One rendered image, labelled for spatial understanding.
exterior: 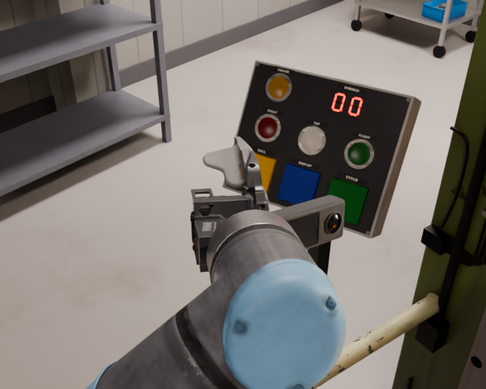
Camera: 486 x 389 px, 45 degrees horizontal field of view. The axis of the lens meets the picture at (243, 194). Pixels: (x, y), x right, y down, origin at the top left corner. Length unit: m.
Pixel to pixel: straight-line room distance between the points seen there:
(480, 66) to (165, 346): 0.94
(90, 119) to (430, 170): 1.83
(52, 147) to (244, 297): 2.70
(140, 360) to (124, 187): 2.56
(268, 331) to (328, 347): 0.05
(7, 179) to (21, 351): 0.91
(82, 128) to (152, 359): 2.79
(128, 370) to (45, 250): 2.25
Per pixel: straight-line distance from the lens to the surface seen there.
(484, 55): 1.23
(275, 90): 1.21
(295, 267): 0.42
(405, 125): 1.13
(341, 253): 2.58
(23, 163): 2.98
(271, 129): 1.21
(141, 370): 0.45
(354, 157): 1.15
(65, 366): 2.22
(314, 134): 1.17
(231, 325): 0.41
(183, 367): 0.44
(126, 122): 3.21
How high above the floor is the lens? 1.68
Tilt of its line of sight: 36 degrees down
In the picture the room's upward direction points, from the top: straight up
